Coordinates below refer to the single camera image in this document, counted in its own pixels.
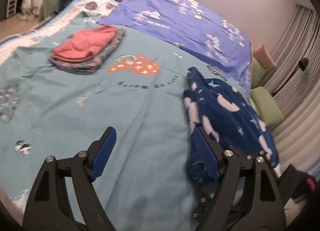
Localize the navy fleece star garment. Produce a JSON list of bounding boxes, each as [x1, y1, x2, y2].
[[183, 67, 281, 183]]

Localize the teal printed bed sheet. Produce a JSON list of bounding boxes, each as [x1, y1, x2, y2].
[[1, 16, 249, 230]]

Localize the green cushion near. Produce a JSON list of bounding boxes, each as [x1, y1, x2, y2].
[[251, 87, 284, 127]]

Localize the green cushion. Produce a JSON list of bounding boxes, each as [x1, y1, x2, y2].
[[251, 58, 265, 89], [251, 87, 284, 127]]

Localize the green cushion far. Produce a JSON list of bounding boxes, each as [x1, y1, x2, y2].
[[251, 58, 265, 89]]

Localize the folded floral patterned garment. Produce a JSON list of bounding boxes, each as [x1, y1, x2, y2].
[[48, 28, 126, 73]]

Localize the orange pillow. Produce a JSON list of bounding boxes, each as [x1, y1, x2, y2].
[[253, 45, 277, 69]]

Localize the beige pleated curtain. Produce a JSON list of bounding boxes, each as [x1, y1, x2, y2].
[[263, 6, 319, 175]]

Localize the folded coral red garment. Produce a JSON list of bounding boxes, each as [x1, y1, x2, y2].
[[52, 25, 117, 63]]

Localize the black floor lamp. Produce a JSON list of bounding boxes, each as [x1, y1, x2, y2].
[[272, 57, 309, 96]]

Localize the purple tree print sheet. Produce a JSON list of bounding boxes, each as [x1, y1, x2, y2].
[[98, 0, 252, 92]]

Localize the seashell print quilt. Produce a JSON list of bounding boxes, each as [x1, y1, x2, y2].
[[1, 0, 119, 64]]

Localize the green chair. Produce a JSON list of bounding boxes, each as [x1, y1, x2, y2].
[[43, 0, 60, 19]]

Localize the white rabbit figurine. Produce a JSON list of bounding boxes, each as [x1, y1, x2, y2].
[[18, 0, 38, 22]]

